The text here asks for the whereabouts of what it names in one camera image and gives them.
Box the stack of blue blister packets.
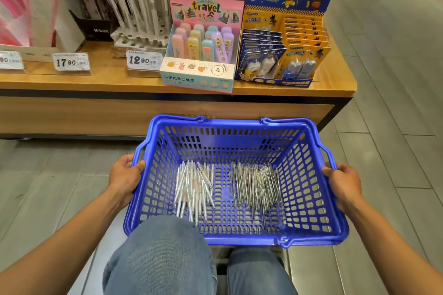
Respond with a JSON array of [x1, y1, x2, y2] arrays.
[[237, 29, 287, 80]]

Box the row of pastel push erasers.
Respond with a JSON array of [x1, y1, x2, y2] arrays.
[[171, 22, 235, 64]]

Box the person's right hand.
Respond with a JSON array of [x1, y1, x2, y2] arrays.
[[321, 162, 363, 215]]

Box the pastel eraser display box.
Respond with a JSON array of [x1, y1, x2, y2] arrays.
[[159, 0, 245, 94]]

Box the person's left hand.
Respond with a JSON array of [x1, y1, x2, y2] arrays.
[[108, 154, 147, 210]]

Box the pink packaged goods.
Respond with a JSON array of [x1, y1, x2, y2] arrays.
[[0, 0, 63, 48]]

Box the white price tag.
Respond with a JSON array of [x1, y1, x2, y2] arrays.
[[0, 50, 26, 73], [52, 52, 92, 74], [126, 50, 164, 73]]

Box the person's leg in jeans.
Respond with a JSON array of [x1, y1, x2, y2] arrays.
[[226, 246, 299, 295], [102, 215, 218, 295]]

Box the pile of white pens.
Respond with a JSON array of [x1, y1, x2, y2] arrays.
[[173, 160, 216, 226]]

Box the white pen display rack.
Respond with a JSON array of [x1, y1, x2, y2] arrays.
[[110, 26, 171, 51]]

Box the person's left forearm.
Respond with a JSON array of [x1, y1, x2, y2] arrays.
[[0, 188, 134, 295]]

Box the person's right forearm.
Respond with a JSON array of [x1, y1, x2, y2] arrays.
[[337, 198, 443, 295]]

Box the person's right leg in jeans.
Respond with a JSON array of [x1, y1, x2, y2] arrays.
[[226, 246, 299, 295]]

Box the person's left leg in jeans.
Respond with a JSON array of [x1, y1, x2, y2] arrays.
[[102, 215, 218, 295]]

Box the stack of yellow blister packets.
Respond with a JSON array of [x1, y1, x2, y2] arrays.
[[276, 15, 332, 81]]

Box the row of clear-wrapped pens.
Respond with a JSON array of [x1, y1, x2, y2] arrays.
[[98, 0, 174, 39]]

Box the black display box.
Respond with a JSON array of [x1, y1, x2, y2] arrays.
[[62, 0, 115, 42]]

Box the blue plastic shopping basket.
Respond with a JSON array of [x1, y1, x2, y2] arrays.
[[123, 115, 350, 249]]

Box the wooden display table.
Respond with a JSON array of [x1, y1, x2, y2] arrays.
[[0, 30, 358, 141]]

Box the pile of silver pens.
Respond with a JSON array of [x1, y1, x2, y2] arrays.
[[230, 162, 284, 230]]

